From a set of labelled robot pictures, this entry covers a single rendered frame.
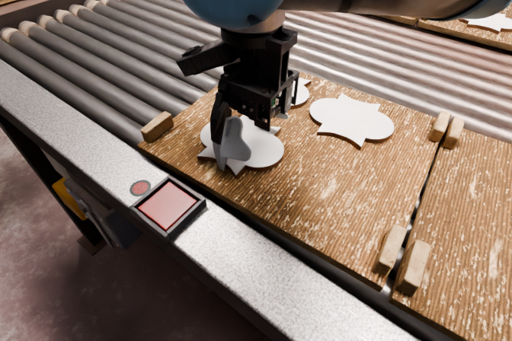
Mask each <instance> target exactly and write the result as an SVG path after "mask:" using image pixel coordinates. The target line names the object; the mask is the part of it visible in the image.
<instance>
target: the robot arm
mask: <svg viewBox="0 0 512 341"><path fill-rule="evenodd" d="M183 1H184V3H185V4H186V5H187V7H188V8H189V9H190V10H191V11H192V12H193V13H194V14H195V15H197V16H198V17H199V18H201V19H202V20H204V21H205V22H207V23H209V24H212V25H214V26H216V27H220V30H221V37H222V38H220V39H218V40H214V41H213V42H210V43H207V44H205V45H202V46H200V45H198V46H195V47H191V48H189V49H188V50H187V51H186V52H185V53H183V54H181V55H182V57H181V58H180V59H179V60H178V61H176V63H177V64H178V66H179V68H180V70H181V71H182V73H183V74H184V76H185V77H187V76H189V75H198V74H200V73H202V72H204V71H207V70H210V69H214V68H217V67H220V66H223V65H225V66H224V67H223V71H224V73H223V74H221V75H220V77H221V78H220V80H219V83H218V86H217V88H218V92H216V99H215V102H214V104H213V108H212V111H211V116H210V135H211V140H212V142H213V150H214V154H215V157H216V161H217V164H218V166H219V169H220V170H222V171H224V170H225V167H226V161H227V158H231V159H235V160H239V161H248V160H249V159H250V158H251V149H250V148H249V147H248V145H247V144H246V143H245V141H244V140H243V138H242V131H243V122H242V120H241V118H240V117H238V116H232V110H231V109H233V110H237V111H238V113H240V114H243V115H245V116H247V117H248V118H249V119H250V120H253V121H254V125H255V126H257V127H259V128H261V129H264V130H266V131H268V132H269V131H270V119H271V118H272V117H273V118H275V117H276V118H280V119H284V120H287V119H288V114H287V113H286V112H287V111H288V110H289V109H290V108H291V104H293V105H296V97H297V91H298V84H299V73H300V72H299V71H297V70H294V69H290V68H288V65H289V56H290V49H291V48H292V47H293V46H295V45H296V44H297V39H298V32H297V31H294V30H290V29H286V28H284V27H283V23H284V21H285V14H286V10H293V11H319V12H332V13H336V12H340V13H353V14H378V15H391V16H404V17H417V18H426V19H428V20H430V21H454V20H456V19H482V18H488V17H490V16H493V15H495V14H497V13H499V12H501V11H503V10H504V9H505V8H507V7H508V6H509V5H510V3H511V2H512V0H183ZM293 82H295V88H294V95H293V96H292V92H293ZM230 108H231V109H230Z"/></svg>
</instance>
